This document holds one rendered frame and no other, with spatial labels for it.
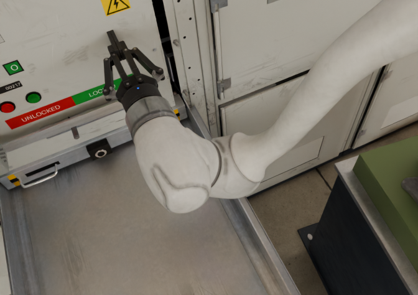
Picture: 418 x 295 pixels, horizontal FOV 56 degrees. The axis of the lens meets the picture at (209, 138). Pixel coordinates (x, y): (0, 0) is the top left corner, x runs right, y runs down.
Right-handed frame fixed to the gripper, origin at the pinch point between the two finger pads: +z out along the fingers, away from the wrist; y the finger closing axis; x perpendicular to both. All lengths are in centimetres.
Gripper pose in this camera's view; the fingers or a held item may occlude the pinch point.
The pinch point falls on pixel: (116, 45)
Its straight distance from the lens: 89.7
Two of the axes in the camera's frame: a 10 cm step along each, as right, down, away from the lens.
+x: -0.8, -5.6, -8.2
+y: 9.1, -3.8, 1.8
